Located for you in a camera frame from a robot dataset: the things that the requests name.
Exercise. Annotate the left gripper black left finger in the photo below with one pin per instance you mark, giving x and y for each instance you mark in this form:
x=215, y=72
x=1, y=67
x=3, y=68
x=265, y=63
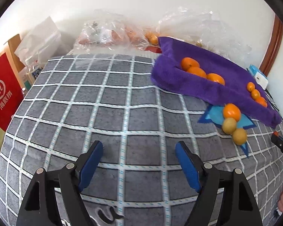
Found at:
x=39, y=206

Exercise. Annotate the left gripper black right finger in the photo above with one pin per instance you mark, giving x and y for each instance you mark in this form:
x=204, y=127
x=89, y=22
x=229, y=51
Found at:
x=238, y=206

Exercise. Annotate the yellow green fruit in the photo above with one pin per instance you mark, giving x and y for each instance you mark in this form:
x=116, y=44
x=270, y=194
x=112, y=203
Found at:
x=229, y=125
x=239, y=136

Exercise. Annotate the orange oval citrus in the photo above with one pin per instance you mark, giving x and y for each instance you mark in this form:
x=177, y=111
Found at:
x=232, y=111

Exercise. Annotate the large orange mandarin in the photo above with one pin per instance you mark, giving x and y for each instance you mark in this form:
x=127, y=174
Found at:
x=188, y=62

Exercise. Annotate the blue white tissue box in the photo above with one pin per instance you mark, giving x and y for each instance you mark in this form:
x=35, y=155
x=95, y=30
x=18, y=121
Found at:
x=259, y=77

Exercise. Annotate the grey checked table cloth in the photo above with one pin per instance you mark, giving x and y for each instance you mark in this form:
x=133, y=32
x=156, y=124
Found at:
x=77, y=100

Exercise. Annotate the red paper bag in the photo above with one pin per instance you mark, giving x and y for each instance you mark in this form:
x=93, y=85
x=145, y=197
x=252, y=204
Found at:
x=10, y=92

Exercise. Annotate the cardboard box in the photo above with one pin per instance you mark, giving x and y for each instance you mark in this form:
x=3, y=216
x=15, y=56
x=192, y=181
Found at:
x=11, y=45

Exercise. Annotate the large clear plastic bag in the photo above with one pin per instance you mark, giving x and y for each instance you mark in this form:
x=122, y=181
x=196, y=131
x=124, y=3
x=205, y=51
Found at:
x=204, y=29

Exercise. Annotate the fruit printed carton box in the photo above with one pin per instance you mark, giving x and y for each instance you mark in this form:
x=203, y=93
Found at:
x=153, y=49

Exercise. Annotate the white plastic bag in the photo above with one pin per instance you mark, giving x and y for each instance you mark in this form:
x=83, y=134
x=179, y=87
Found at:
x=40, y=44

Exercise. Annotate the small clear plastic bag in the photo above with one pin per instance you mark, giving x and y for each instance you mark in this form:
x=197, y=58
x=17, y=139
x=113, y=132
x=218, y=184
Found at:
x=111, y=31

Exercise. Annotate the brown wooden door frame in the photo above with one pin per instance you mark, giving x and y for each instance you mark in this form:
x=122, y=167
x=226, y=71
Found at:
x=273, y=47

